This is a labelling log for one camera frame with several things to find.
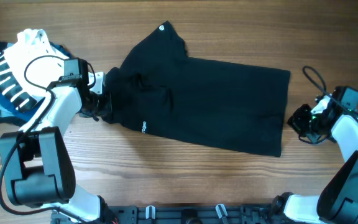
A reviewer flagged black t-shirt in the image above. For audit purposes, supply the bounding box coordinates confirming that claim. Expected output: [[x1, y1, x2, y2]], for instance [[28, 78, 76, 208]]
[[103, 22, 290, 157]]

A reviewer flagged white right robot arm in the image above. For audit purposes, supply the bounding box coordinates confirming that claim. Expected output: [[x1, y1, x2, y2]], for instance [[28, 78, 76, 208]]
[[268, 86, 358, 223]]

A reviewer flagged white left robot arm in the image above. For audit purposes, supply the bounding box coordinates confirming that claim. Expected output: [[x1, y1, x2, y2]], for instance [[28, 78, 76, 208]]
[[0, 58, 119, 223]]

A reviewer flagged black white striped garment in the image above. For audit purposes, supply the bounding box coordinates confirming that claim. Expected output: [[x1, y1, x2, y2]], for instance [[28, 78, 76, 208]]
[[0, 53, 37, 113]]

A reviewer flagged blue garment in pile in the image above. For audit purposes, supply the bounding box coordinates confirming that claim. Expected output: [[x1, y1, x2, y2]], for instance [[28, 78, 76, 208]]
[[0, 43, 74, 124]]

